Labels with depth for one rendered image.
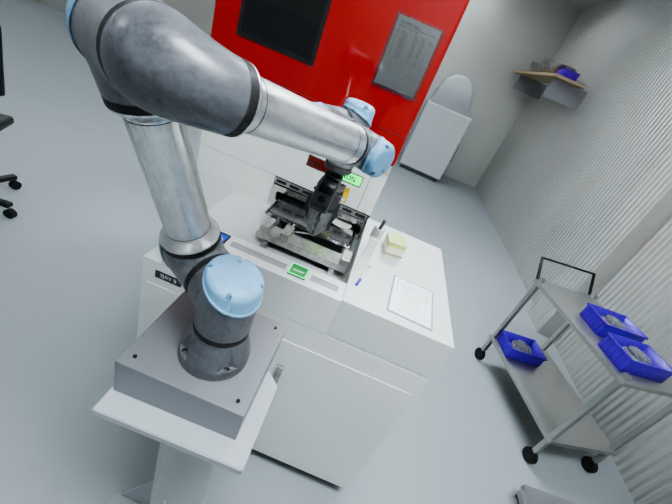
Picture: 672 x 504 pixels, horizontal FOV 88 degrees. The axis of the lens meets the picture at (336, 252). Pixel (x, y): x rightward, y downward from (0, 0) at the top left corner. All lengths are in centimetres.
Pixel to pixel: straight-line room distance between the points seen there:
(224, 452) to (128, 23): 73
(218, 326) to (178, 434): 25
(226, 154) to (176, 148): 107
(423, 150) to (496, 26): 230
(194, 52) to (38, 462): 158
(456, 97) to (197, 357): 608
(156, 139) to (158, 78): 16
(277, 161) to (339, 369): 89
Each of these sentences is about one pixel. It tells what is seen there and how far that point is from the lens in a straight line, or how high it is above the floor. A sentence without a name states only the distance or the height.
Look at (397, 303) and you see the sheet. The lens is 110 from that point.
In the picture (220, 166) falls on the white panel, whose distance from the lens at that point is 170.
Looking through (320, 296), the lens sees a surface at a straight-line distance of 102.
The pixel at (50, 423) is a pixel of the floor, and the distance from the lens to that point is 185.
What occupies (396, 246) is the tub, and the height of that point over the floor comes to 102.
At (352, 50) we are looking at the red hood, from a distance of 140.
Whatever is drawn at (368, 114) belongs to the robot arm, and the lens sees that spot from 85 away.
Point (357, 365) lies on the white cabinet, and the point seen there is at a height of 75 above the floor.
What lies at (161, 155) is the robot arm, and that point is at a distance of 61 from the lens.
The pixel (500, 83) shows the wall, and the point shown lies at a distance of 745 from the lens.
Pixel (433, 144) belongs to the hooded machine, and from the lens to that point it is 652.
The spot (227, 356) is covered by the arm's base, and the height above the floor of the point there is 97.
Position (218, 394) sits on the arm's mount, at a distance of 80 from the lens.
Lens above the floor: 157
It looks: 30 degrees down
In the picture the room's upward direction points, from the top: 23 degrees clockwise
